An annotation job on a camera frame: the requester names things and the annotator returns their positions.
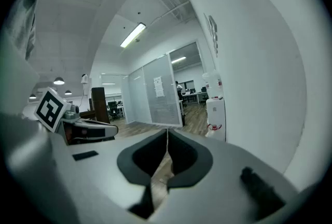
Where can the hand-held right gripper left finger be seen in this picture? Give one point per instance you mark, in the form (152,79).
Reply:
(90,179)

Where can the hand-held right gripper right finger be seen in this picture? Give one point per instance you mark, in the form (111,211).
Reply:
(220,179)

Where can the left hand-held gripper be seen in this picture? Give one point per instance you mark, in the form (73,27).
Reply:
(50,109)

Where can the black office chair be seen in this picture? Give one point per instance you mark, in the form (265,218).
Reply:
(113,110)

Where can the dome pendant lamp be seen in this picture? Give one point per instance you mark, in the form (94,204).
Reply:
(58,81)
(68,92)
(32,96)

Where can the white water dispenser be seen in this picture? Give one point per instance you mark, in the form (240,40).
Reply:
(216,116)

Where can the white paper notice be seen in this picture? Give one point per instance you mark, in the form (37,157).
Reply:
(158,86)

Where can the white office desk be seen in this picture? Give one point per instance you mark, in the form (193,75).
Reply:
(194,94)

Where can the clear water jug red label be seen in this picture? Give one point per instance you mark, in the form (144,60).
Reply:
(212,85)

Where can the long ceiling light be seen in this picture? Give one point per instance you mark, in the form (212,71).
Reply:
(132,35)
(178,59)

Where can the dark wooden post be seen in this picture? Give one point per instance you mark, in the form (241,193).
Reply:
(99,106)

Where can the white wall-mounted camera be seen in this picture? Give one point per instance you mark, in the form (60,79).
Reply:
(84,79)

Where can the white wall switch plate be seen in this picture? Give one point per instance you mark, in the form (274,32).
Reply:
(216,52)

